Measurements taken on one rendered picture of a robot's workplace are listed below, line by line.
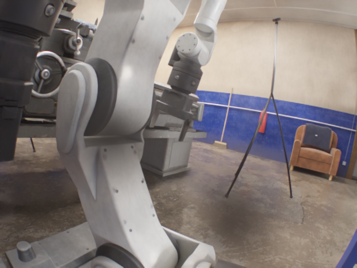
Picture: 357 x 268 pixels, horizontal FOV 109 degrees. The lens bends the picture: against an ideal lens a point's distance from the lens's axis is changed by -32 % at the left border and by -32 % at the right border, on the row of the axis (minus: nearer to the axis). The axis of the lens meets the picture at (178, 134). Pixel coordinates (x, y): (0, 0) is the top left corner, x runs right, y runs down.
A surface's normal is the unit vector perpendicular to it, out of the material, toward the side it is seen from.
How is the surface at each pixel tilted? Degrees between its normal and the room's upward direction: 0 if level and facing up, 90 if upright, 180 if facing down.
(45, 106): 90
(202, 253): 0
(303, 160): 90
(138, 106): 94
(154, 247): 46
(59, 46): 90
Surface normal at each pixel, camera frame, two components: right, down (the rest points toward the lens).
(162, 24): 0.84, 0.36
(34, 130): 0.80, 0.20
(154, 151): -0.58, -0.01
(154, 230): 0.77, -0.52
